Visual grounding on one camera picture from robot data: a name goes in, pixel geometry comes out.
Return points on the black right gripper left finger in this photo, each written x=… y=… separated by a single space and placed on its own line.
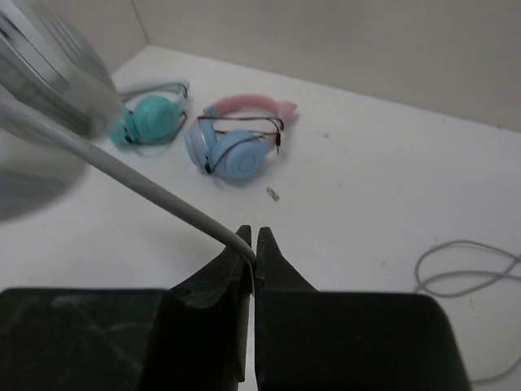
x=189 y=337

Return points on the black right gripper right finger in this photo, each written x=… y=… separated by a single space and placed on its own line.
x=307 y=339

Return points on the white grey headphones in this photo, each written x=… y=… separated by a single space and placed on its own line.
x=49 y=67

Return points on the blue pink cat headphones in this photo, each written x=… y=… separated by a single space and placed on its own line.
x=237 y=154

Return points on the teal white headphones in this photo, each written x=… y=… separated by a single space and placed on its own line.
x=153 y=113

